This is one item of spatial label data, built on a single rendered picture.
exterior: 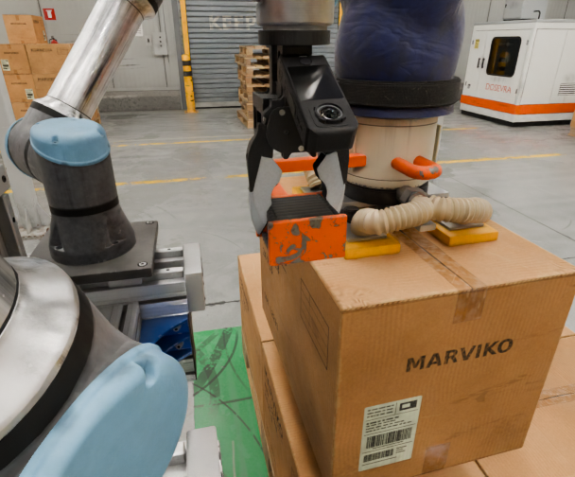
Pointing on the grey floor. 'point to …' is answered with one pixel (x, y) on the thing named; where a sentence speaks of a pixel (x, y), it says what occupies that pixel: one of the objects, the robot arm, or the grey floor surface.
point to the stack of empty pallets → (251, 79)
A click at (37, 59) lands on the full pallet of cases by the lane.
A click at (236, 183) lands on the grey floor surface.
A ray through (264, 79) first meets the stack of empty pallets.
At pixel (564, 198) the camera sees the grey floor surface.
